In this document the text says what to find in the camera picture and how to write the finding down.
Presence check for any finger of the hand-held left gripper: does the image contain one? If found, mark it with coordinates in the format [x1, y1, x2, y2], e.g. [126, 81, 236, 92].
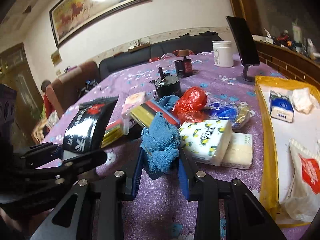
[25, 150, 108, 181]
[20, 141, 63, 169]

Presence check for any wooden door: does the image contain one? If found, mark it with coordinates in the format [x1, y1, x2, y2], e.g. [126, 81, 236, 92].
[0, 42, 44, 140]

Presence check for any black phone on stand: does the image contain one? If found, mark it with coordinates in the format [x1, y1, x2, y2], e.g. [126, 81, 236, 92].
[226, 16, 261, 82]

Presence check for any yellow black red sponge pack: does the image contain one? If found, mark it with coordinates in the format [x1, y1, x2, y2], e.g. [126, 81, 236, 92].
[129, 99, 181, 128]

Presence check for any white bag with red label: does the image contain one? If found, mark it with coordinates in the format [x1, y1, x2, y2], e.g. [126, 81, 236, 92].
[282, 138, 320, 222]

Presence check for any white plastic jar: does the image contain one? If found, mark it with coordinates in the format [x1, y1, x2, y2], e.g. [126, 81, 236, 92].
[212, 40, 234, 68]

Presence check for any blue patterned snack bag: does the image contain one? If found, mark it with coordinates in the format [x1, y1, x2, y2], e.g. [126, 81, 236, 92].
[207, 102, 252, 130]

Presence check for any brown chair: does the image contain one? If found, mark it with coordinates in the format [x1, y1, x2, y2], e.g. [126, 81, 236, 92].
[46, 60, 99, 119]

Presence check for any crumpled white tissue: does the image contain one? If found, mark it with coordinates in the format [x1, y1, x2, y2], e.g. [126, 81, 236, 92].
[291, 87, 314, 113]

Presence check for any purple flowered tablecloth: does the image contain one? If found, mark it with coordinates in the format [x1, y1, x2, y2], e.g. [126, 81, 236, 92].
[32, 51, 320, 240]

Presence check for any red yellow green sponge pack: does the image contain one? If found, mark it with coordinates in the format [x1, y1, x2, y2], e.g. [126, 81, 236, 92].
[101, 120, 131, 148]

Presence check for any yellow wall sign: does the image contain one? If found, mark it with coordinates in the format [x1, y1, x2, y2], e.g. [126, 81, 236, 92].
[50, 49, 62, 67]

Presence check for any framed horse painting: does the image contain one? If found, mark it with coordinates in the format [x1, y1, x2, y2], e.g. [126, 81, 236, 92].
[49, 0, 152, 48]

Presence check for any lemon print tissue pack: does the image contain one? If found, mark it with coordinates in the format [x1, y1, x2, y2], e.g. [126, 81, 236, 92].
[178, 119, 233, 167]

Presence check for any yellow trimmed clear storage box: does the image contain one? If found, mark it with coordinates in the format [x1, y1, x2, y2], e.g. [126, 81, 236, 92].
[254, 75, 320, 228]

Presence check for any pink tissue pack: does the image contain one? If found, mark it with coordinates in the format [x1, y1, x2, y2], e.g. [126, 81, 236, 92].
[121, 91, 146, 119]

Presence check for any black snack packet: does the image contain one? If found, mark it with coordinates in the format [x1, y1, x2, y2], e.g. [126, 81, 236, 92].
[62, 96, 119, 155]

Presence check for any blue and white tissue pack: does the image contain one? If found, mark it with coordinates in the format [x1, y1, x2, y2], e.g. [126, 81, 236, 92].
[269, 90, 295, 123]

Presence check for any wooden brick pattern counter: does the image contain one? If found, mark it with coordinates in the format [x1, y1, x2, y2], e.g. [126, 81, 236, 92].
[251, 34, 320, 87]

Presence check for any clutter of small items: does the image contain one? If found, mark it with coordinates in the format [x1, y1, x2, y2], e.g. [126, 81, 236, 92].
[264, 22, 320, 60]

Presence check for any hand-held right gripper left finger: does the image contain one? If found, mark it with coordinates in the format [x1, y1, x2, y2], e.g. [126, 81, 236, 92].
[30, 150, 145, 240]

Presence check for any black sofa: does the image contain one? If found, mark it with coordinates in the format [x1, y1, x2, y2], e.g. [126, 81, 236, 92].
[98, 32, 223, 83]

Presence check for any black round motor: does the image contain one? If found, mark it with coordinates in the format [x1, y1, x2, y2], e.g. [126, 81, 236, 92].
[149, 67, 182, 98]

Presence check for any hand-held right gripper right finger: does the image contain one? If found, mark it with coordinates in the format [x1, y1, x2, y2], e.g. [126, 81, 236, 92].
[176, 147, 288, 240]

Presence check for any plain white tissue pack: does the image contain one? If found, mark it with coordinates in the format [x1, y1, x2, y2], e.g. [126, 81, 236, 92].
[221, 132, 254, 170]

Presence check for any red plastic bag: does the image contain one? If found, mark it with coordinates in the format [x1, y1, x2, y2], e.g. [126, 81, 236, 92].
[172, 86, 208, 123]

